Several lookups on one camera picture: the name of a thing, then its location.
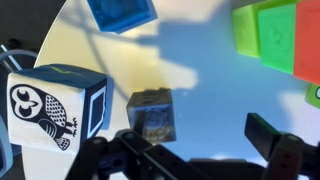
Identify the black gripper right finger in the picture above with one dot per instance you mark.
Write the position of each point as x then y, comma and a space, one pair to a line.
283, 150

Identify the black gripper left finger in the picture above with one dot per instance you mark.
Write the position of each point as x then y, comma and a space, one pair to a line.
133, 158

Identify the gray toy block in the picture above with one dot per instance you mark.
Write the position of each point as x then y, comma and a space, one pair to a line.
156, 110

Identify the orange toy block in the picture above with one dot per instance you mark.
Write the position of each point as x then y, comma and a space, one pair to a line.
308, 40

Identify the green toy block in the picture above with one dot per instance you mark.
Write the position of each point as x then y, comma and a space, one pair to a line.
276, 36

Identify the teal blue toy block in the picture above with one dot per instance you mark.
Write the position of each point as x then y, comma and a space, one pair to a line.
120, 13

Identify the colourful animal soft cube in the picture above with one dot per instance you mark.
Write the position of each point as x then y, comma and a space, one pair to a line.
314, 96

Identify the owl print soft cube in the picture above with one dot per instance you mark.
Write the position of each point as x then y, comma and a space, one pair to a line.
50, 110

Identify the gray office chair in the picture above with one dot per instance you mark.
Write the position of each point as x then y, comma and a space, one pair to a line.
5, 150

